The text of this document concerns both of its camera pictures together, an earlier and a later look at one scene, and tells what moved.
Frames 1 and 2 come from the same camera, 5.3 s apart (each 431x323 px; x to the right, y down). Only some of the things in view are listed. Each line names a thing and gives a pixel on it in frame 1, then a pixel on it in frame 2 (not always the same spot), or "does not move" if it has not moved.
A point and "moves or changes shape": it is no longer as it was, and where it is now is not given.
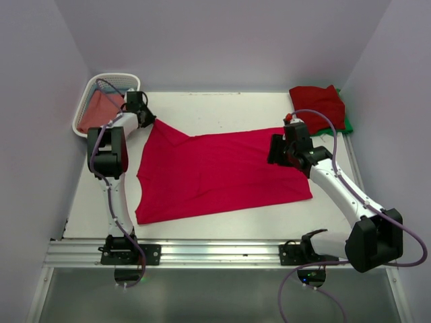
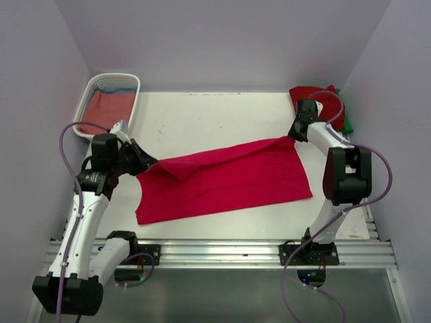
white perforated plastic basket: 102,99 does not move
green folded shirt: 347,126 does not move
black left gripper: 150,118 to 149,159
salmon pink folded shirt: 101,108 does not move
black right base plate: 292,254 does not move
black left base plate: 122,251 does not move
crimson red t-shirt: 181,176 moves or changes shape
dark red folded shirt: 326,101 does not move
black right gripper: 277,142 to 292,132
